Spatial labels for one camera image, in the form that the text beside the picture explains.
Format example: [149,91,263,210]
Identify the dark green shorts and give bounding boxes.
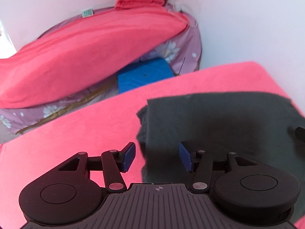
[135,91,305,187]

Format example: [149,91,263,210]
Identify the pink cloth table cover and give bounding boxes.
[0,61,305,229]

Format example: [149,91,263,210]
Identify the blue plastic stool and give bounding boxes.
[117,58,174,94]

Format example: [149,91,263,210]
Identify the pink blanket on bed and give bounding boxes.
[1,7,188,109]

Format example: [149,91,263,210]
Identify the white label tag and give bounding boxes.
[81,8,94,18]

